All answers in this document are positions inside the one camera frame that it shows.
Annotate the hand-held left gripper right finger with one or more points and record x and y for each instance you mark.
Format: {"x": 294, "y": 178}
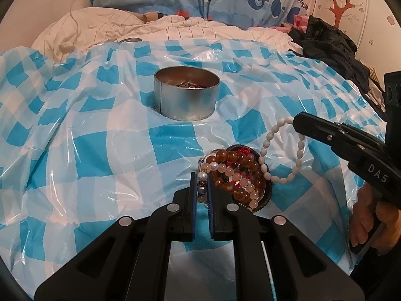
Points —
{"x": 212, "y": 216}

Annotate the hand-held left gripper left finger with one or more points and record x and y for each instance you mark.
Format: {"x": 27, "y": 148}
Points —
{"x": 195, "y": 216}

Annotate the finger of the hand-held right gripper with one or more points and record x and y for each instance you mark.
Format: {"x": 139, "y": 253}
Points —
{"x": 310, "y": 125}

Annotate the round metal tin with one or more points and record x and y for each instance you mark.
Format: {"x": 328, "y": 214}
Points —
{"x": 184, "y": 106}

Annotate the person's right hand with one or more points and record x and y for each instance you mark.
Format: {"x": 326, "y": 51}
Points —
{"x": 360, "y": 222}

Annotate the black clothes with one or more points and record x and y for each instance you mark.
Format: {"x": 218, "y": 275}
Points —
{"x": 332, "y": 47}

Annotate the pink printed cloth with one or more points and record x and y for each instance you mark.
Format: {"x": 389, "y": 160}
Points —
{"x": 299, "y": 20}

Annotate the blue checkered plastic sheet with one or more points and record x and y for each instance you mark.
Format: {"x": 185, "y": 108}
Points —
{"x": 94, "y": 150}

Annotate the small metal tin lid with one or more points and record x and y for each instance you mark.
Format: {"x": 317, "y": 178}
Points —
{"x": 130, "y": 40}

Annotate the beige stick with brown band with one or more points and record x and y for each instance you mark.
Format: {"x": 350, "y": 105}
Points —
{"x": 150, "y": 17}

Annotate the white striped quilt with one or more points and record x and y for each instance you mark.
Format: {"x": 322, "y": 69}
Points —
{"x": 94, "y": 28}

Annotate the tree wall sticker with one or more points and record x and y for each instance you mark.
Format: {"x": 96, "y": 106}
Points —
{"x": 340, "y": 9}

